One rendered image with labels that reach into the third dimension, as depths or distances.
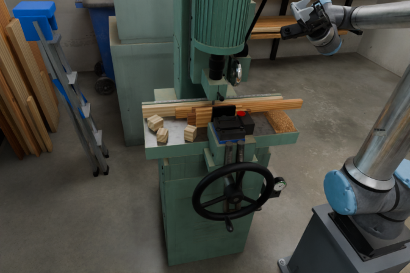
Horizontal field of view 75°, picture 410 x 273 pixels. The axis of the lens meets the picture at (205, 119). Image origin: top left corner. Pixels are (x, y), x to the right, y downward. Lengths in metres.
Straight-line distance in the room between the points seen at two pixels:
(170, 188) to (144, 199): 0.82
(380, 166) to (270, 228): 1.08
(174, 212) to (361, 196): 0.74
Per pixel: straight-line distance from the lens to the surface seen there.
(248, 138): 0.93
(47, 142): 2.40
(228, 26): 0.87
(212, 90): 0.99
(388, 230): 1.25
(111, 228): 1.86
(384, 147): 0.92
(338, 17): 1.28
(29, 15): 1.62
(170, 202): 1.20
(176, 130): 1.02
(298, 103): 1.25
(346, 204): 1.00
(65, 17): 3.35
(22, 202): 2.18
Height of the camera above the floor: 1.55
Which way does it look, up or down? 37 degrees down
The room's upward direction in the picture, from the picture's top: 4 degrees clockwise
